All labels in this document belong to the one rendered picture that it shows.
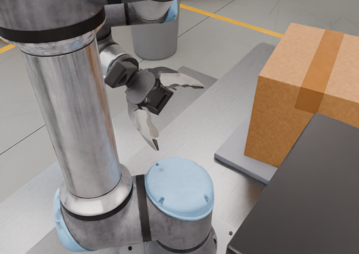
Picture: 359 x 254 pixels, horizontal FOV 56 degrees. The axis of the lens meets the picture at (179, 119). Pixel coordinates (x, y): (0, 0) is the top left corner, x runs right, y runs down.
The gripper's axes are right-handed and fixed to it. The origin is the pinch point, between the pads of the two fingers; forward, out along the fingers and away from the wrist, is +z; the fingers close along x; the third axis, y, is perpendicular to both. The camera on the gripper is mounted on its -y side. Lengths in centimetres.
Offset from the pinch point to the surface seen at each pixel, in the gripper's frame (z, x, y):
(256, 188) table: 12.2, 6.2, 34.6
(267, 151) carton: 8.4, -3.4, 34.7
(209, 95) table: -23, -5, 51
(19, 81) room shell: -198, 77, 115
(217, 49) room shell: -125, -38, 214
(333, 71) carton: 11.0, -27.4, 26.4
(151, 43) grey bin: -151, -8, 166
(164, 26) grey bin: -146, -24, 161
